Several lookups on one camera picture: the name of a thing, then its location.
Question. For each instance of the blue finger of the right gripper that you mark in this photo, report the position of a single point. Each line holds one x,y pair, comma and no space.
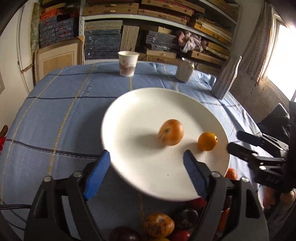
248,138
241,152

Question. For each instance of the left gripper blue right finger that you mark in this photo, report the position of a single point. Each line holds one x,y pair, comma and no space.
197,178

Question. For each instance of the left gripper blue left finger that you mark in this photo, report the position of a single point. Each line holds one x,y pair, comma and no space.
97,174

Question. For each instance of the large orange tangerine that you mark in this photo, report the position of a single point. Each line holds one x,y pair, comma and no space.
231,174

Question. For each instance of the small orange fruit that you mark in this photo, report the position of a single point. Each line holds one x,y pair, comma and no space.
207,141

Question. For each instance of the tan round fruit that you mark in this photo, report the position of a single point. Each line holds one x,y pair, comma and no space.
171,132

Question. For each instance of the white round plate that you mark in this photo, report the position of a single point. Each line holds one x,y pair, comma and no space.
147,131

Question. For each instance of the red cherry tomato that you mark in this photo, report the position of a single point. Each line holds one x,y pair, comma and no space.
181,235

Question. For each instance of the dark purple plum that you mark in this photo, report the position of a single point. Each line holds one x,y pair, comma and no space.
124,234

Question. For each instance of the grey striped bottle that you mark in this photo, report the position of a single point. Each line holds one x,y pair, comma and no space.
226,76

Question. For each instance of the white drink can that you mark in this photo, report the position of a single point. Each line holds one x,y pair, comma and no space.
185,70

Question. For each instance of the brown plush toy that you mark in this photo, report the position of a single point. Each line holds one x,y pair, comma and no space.
3,133

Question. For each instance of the white paper cup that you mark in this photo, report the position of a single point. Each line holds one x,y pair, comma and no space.
127,63

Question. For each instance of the pink crumpled cloth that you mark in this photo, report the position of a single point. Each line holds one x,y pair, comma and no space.
190,42

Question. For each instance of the metal storage shelf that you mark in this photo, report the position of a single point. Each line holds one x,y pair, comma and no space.
149,28

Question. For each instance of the framed wooden panel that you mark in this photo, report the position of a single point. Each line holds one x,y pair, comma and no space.
59,55

